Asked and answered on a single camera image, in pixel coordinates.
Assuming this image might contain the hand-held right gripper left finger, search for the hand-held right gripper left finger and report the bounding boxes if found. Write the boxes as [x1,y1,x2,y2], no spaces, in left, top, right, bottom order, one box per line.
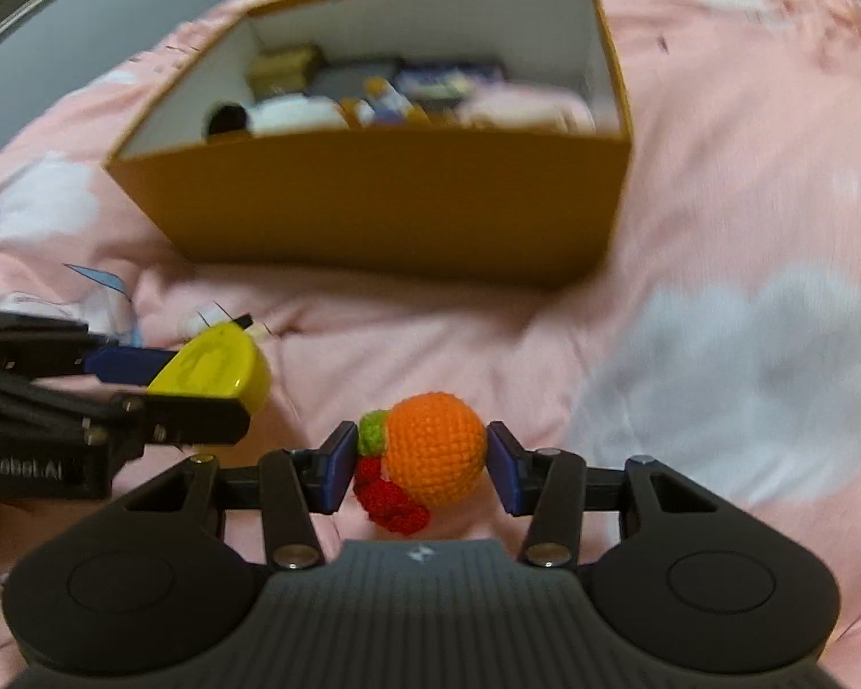
[125,420,360,570]

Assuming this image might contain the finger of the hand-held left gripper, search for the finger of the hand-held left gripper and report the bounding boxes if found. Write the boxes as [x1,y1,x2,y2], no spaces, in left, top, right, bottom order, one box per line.
[0,308,182,386]
[0,380,252,462]

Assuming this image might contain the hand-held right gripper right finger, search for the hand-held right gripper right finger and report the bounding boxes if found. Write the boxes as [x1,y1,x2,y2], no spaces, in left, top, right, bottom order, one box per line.
[486,421,733,567]

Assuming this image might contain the yellow plastic case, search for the yellow plastic case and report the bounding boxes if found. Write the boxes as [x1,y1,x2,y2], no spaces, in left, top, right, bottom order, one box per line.
[145,320,274,416]

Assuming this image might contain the crocheted orange charm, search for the crocheted orange charm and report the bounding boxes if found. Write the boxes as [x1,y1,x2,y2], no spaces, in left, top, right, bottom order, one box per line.
[351,391,489,536]

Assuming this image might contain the orange cardboard box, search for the orange cardboard box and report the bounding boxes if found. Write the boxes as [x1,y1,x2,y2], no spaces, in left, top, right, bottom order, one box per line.
[105,0,634,288]

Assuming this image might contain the white rabbit plush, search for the white rabbit plush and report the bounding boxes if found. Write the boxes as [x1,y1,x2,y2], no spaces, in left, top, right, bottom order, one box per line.
[247,95,349,136]

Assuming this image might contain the small gold box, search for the small gold box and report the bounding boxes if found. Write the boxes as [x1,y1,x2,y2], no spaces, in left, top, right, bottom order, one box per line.
[246,47,327,98]

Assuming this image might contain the pink zip pouch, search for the pink zip pouch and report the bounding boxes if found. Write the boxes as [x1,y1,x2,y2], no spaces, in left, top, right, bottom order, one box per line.
[459,82,596,134]

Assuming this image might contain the brown dog plush blue outfit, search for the brown dog plush blue outfit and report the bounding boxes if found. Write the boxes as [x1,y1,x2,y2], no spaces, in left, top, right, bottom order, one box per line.
[333,75,432,129]

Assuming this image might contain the small black box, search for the small black box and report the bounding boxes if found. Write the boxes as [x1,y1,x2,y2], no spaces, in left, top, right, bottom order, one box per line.
[314,61,403,98]

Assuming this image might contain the purple palm print card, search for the purple palm print card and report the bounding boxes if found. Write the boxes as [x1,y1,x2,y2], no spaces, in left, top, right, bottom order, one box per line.
[398,64,507,105]

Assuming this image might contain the black round object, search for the black round object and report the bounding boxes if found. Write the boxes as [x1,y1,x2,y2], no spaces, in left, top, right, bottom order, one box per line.
[204,104,252,139]

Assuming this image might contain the pink printed duvet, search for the pink printed duvet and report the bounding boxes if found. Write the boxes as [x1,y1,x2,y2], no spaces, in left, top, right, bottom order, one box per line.
[0,0,861,689]

